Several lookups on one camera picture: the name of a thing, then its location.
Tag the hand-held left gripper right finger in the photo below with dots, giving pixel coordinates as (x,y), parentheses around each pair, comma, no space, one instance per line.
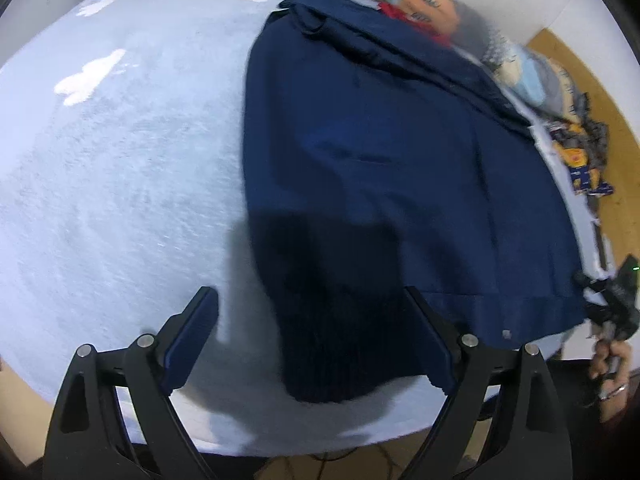
(431,342)

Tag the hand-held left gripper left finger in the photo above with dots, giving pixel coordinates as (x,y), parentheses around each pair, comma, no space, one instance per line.
(191,342)

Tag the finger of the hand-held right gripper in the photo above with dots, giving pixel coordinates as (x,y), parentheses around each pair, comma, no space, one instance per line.
(590,285)

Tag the navy blue garment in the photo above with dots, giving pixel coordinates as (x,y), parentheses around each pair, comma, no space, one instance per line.
(375,160)

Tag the person's right hand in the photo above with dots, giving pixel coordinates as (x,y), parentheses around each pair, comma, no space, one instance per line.
(611,360)

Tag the yellow and blue printed cloth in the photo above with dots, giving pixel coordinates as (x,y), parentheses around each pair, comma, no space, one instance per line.
(575,157)

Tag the person's dark clothing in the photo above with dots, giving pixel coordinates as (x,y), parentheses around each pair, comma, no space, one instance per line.
(575,420)

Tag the light blue cloud-print bed sheet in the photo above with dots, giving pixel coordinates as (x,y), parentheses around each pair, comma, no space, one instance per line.
(125,185)

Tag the patchwork quilt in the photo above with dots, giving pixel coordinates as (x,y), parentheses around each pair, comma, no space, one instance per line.
(530,72)

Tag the red cloth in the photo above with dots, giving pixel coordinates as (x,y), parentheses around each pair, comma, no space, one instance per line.
(400,13)

